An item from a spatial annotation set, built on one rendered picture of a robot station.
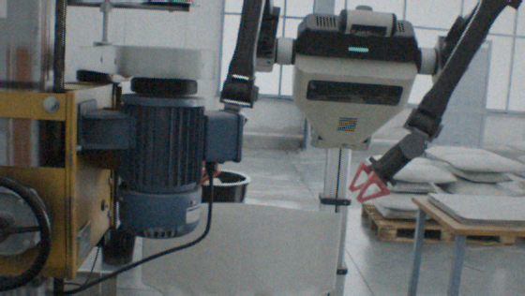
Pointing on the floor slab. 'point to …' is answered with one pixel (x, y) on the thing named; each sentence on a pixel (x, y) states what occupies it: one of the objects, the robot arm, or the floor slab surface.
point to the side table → (454, 244)
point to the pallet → (387, 231)
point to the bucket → (119, 247)
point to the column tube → (33, 140)
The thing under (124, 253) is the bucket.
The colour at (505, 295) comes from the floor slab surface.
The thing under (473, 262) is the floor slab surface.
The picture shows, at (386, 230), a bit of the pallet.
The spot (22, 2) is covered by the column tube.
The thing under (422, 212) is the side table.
